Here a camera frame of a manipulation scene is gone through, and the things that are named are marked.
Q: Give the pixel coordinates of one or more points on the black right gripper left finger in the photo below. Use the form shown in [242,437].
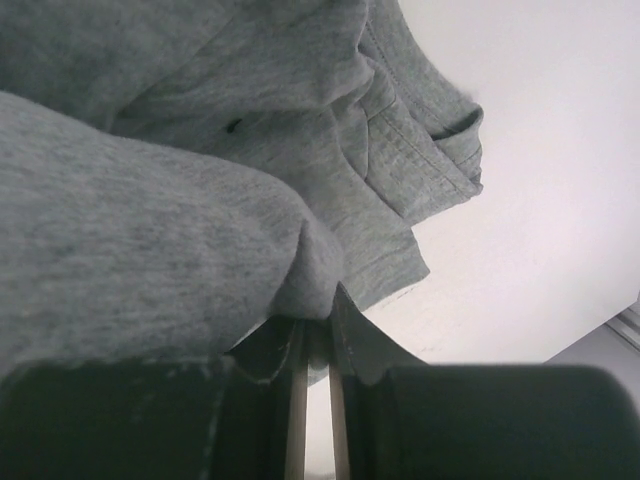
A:
[236,416]

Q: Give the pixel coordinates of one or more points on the grey t-shirt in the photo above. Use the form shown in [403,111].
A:
[174,173]

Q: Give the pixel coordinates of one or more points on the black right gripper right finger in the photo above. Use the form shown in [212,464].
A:
[396,417]

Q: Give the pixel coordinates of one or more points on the aluminium frame post right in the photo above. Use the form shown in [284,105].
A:
[626,325]

